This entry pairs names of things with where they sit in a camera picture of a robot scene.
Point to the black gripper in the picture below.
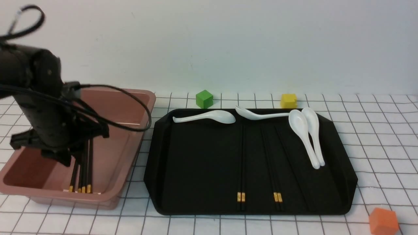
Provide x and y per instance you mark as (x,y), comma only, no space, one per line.
(61,143)

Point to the black gold-band chopstick pair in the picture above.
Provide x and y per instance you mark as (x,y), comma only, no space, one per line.
(85,169)

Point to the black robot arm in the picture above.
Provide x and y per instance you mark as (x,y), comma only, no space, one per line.
(38,70)

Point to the pink rectangular plastic bin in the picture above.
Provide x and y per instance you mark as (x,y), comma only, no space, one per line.
(45,181)

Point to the black chopstick in bin left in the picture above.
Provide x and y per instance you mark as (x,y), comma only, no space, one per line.
(74,177)

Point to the black chopstick in bin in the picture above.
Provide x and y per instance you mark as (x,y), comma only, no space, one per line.
(81,175)
(74,177)

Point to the black chopstick in bin right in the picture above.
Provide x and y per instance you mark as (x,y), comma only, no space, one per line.
(81,175)

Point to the green cube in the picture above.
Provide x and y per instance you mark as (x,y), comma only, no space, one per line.
(204,99)

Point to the white spoon far left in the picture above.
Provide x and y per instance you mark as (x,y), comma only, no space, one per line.
(216,115)

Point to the white spoon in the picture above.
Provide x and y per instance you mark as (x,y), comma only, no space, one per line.
(313,129)
(216,115)
(298,124)
(253,116)

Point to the white spoon top middle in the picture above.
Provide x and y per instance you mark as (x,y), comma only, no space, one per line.
(253,116)

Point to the black plastic tray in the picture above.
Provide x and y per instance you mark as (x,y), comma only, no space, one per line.
(193,167)

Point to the plain black chopstick right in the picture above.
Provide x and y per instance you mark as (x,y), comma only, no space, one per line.
(304,166)

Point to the plain black chopstick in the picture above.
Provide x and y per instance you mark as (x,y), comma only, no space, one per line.
(304,166)
(296,198)

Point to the yellow cube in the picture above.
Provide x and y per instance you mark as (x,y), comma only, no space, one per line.
(288,101)

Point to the white spoon right inner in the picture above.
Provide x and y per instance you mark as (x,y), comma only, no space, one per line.
(298,124)

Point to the white spoon right outer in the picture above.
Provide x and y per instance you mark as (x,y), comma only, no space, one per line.
(313,129)

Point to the orange cube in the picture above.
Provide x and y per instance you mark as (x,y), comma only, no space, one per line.
(383,222)

